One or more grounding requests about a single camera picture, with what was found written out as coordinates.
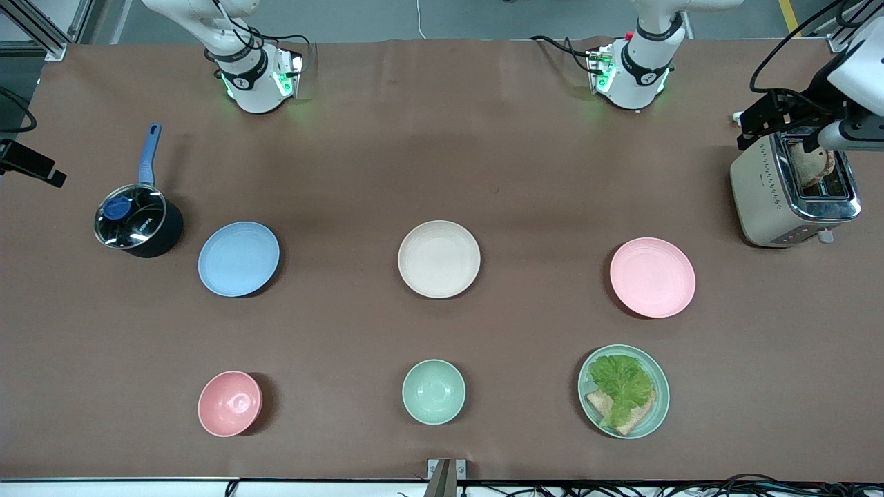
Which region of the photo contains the aluminium frame profile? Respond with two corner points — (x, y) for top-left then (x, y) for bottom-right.
(0, 0), (95, 61)

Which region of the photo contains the green lettuce leaf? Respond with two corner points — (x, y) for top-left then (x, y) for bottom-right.
(588, 354), (655, 429)

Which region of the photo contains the glass lid with blue knob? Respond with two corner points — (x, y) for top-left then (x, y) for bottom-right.
(95, 184), (169, 249)

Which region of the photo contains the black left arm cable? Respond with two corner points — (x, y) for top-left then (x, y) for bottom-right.
(749, 0), (852, 94)

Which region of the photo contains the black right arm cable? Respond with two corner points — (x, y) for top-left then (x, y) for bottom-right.
(207, 0), (313, 64)

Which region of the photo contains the dark saucepan with blue handle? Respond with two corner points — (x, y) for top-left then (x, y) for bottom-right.
(95, 123), (185, 260)

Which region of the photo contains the black base cable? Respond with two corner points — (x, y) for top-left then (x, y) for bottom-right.
(530, 35), (596, 74)

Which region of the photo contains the brown bread slice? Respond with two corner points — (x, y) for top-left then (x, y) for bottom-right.
(586, 388), (657, 436)

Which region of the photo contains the blue plate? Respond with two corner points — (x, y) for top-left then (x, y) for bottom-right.
(198, 221), (281, 298)

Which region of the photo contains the silver beige toaster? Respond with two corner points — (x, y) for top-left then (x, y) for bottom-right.
(730, 131), (862, 249)

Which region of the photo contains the beige plate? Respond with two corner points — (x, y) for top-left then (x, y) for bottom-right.
(398, 220), (481, 300)

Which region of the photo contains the green bowl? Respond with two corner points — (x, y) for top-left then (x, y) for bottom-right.
(402, 359), (467, 425)

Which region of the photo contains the pink bowl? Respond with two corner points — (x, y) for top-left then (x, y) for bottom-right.
(198, 371), (263, 438)

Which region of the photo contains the toasted bread slice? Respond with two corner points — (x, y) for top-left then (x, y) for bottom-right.
(789, 142), (836, 188)

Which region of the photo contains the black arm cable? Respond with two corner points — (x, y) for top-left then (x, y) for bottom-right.
(207, 0), (313, 64)
(749, 0), (852, 94)

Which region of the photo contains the pink plate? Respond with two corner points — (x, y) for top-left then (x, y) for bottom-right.
(610, 237), (697, 319)

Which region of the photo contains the grey metal bracket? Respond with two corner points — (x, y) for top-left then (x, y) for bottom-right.
(427, 458), (468, 497)

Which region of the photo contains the green plate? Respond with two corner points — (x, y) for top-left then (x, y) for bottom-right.
(578, 344), (671, 440)

